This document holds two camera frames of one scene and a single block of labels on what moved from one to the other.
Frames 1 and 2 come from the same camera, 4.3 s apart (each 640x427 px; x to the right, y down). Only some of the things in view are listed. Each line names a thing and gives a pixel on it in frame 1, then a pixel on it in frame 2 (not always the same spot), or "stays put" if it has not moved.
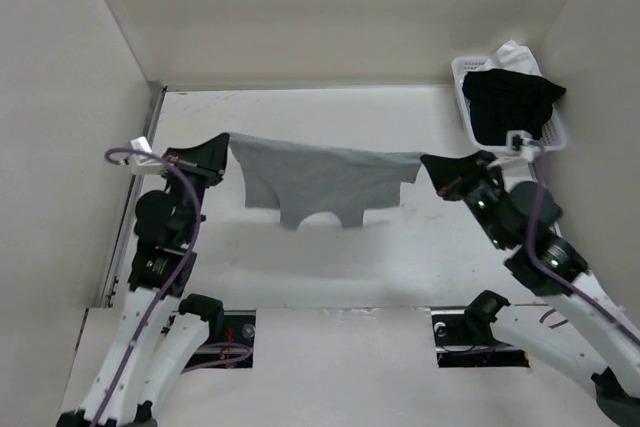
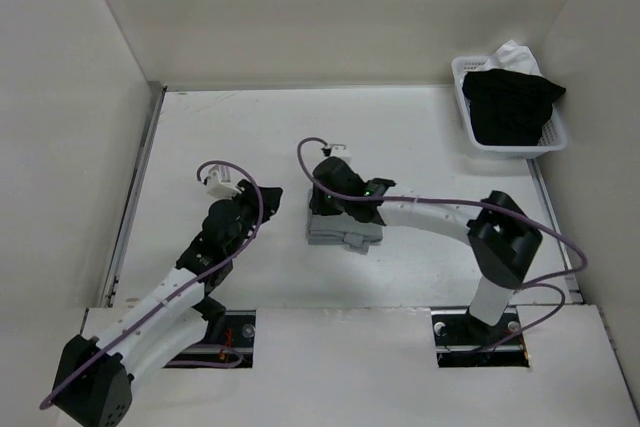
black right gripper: x=446 y=172 → x=318 y=203
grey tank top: x=301 y=177 → x=343 y=230
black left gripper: x=211 y=154 → x=249 y=195
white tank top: x=512 y=56 stays put
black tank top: x=503 y=101 stays put
